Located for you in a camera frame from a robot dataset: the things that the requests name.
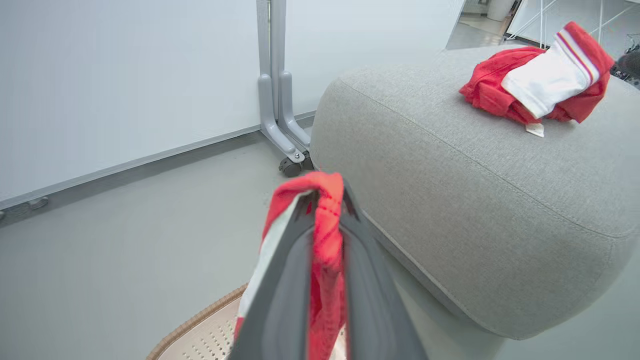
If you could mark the black caster wheel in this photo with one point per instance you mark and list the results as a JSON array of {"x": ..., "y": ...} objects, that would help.
[{"x": 290, "y": 167}]

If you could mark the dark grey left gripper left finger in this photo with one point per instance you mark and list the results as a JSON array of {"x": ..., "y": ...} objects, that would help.
[{"x": 280, "y": 310}]

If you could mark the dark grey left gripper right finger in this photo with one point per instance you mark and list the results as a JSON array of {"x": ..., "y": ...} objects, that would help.
[{"x": 370, "y": 310}]

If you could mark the dark blurry object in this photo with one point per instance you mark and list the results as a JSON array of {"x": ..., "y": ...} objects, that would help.
[{"x": 631, "y": 64}]

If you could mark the grey partition leg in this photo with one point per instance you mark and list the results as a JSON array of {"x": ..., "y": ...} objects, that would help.
[
  {"x": 270, "y": 120},
  {"x": 292, "y": 120}
]

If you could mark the red and white garment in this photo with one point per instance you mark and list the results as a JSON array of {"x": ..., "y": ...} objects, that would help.
[{"x": 490, "y": 85}]

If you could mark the grey partition bottom rail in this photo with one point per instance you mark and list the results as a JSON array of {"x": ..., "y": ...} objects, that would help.
[{"x": 150, "y": 162}]

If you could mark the grey fabric sofa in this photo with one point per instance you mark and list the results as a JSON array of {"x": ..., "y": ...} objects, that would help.
[{"x": 475, "y": 200}]

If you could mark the grey partition post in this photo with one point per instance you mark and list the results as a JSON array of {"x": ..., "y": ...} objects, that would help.
[
  {"x": 263, "y": 35},
  {"x": 278, "y": 35}
]

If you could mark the white plastic laundry basket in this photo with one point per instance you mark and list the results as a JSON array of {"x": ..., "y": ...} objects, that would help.
[{"x": 205, "y": 335}]

